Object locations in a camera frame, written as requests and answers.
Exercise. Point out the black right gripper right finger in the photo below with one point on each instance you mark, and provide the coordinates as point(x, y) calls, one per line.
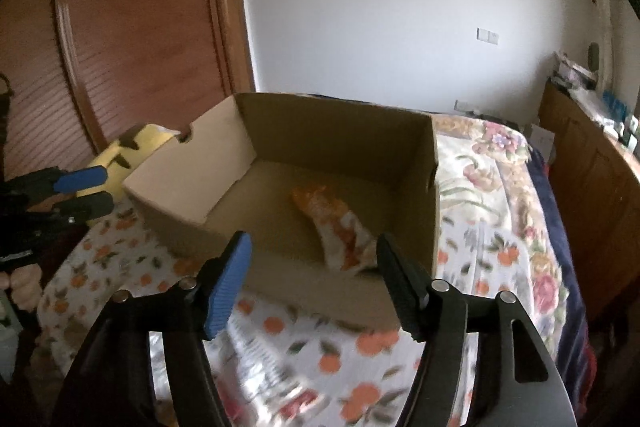
point(407, 290)

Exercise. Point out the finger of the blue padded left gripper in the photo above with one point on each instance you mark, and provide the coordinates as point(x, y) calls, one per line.
point(80, 180)

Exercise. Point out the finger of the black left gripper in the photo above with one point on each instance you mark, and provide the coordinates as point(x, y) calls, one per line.
point(84, 208)

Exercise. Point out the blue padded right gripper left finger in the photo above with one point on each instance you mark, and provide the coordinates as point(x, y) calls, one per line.
point(222, 280)

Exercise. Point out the orange silver snack bag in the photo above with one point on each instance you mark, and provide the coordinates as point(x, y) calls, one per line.
point(348, 246)

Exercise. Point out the person's left hand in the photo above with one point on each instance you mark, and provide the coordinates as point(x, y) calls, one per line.
point(24, 285)

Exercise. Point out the yellow plush pillow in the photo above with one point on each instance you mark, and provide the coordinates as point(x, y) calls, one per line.
point(126, 154)

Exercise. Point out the orange print bed sheet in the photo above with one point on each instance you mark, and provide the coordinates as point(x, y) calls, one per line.
point(364, 375)

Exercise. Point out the floral quilt blanket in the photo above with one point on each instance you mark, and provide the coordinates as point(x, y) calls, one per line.
point(515, 216)

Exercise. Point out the brown cardboard box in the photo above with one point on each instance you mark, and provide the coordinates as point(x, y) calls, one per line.
point(314, 182)

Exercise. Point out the wooden louvered wardrobe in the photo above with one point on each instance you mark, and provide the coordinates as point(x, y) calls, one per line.
point(82, 72)

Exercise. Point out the wooden window-side cabinet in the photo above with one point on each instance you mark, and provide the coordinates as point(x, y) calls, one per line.
point(597, 192)

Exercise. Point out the clutter on cabinet top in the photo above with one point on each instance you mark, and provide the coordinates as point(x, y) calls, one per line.
point(604, 109)

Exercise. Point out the white wall switch plate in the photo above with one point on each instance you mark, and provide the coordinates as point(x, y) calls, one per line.
point(487, 36)

